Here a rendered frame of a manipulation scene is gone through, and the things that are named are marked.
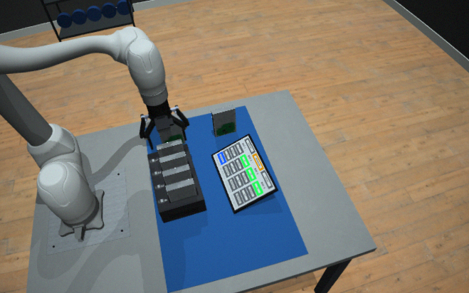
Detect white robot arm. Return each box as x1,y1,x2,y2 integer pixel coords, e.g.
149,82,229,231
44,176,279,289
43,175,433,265
0,26,168,242

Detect black-framed status screen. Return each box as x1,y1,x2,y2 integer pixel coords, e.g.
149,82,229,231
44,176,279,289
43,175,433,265
211,134,278,213

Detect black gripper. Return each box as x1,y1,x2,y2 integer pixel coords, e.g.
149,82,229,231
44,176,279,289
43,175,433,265
139,100,190,150

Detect blue mat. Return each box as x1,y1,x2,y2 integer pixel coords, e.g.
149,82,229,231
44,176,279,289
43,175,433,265
152,106,308,293

